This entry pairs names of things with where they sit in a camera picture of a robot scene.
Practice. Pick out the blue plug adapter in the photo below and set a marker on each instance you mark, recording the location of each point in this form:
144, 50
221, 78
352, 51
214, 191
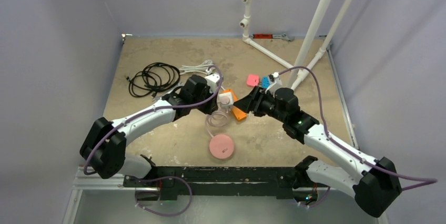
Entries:
265, 82

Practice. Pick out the white cube socket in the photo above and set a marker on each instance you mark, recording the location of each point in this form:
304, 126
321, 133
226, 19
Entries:
225, 100

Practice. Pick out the black base beam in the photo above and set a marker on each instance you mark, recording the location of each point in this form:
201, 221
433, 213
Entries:
173, 181

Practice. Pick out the red handled wrench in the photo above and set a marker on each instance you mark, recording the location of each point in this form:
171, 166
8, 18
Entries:
282, 36

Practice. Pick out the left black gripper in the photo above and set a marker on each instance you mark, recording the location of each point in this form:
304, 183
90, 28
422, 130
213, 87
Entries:
212, 106

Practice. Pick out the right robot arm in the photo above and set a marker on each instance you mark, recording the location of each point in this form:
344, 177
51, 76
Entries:
366, 179

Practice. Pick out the silver open-end wrench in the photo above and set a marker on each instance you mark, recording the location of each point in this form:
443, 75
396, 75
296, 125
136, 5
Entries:
178, 85

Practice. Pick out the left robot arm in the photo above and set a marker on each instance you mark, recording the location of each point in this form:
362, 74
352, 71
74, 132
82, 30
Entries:
104, 148

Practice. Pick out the white pipe frame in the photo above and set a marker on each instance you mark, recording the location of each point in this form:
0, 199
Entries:
311, 22

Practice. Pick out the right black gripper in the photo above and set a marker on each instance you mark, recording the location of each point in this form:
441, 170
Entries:
258, 100

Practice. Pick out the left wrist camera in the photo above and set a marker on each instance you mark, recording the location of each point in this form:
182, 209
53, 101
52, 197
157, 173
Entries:
213, 82

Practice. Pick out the orange power strip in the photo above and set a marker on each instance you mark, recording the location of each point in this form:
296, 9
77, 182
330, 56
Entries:
238, 114

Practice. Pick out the pink round socket base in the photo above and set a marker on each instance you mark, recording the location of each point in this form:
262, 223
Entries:
221, 146

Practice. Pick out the pink plug adapter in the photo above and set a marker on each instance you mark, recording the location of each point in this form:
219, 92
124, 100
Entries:
252, 80

